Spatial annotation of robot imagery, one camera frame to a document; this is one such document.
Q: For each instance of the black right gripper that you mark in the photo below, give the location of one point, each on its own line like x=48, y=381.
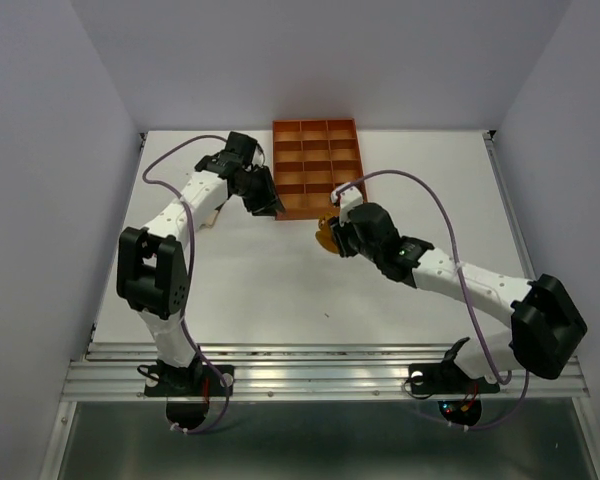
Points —
x=340, y=231

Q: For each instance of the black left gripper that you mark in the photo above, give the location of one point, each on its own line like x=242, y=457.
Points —
x=269, y=199

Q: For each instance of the mustard yellow sock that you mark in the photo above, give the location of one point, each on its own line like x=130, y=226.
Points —
x=324, y=234

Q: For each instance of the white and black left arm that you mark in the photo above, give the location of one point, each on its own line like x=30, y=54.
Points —
x=155, y=262

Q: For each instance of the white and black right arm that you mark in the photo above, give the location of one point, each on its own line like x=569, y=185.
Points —
x=543, y=327

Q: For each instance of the cream and brown striped sock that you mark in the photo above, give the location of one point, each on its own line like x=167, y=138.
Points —
x=210, y=221

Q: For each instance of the orange compartment tray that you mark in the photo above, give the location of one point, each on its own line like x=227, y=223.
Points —
x=311, y=158

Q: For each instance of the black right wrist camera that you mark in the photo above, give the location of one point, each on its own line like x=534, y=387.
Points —
x=388, y=235

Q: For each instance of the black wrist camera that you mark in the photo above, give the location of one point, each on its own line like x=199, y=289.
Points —
x=244, y=147
x=388, y=235

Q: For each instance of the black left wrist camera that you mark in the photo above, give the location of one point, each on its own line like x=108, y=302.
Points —
x=244, y=147

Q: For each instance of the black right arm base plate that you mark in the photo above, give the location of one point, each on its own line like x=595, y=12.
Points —
x=429, y=379

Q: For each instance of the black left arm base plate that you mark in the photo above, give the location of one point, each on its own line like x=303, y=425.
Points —
x=197, y=381

